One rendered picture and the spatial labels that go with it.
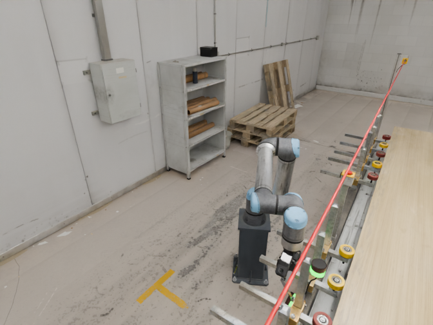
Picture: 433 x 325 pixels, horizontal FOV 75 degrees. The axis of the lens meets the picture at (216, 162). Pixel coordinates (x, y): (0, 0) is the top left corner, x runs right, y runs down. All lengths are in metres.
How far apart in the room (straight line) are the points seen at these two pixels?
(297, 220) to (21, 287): 2.54
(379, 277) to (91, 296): 2.15
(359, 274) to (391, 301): 0.17
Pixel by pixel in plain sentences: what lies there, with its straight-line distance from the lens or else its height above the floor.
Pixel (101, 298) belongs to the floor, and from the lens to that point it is 2.77.
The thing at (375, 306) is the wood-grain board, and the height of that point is 0.90.
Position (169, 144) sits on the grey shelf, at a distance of 4.02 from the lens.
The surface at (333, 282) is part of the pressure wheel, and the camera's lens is 1.64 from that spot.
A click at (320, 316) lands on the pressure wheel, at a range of 1.50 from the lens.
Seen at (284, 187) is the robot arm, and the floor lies 1.02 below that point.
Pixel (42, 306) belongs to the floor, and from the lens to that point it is 2.91.
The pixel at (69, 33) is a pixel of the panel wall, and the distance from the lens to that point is 3.17.
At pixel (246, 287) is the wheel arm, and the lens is 1.57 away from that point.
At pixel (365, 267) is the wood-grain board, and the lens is 1.78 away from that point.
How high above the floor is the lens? 2.09
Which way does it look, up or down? 28 degrees down
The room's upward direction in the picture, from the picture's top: straight up
